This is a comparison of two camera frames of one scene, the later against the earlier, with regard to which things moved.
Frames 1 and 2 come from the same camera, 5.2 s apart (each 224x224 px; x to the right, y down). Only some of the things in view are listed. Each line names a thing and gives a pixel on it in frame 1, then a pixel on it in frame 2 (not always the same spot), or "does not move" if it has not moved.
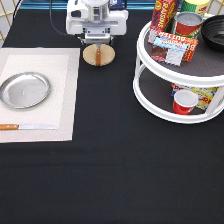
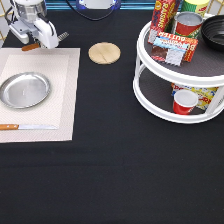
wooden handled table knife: (26, 127) does not move
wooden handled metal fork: (98, 55) -> (39, 44)
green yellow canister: (197, 6) does not move
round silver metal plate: (24, 89) does not move
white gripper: (111, 22) -> (43, 30)
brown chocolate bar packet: (168, 55) does not move
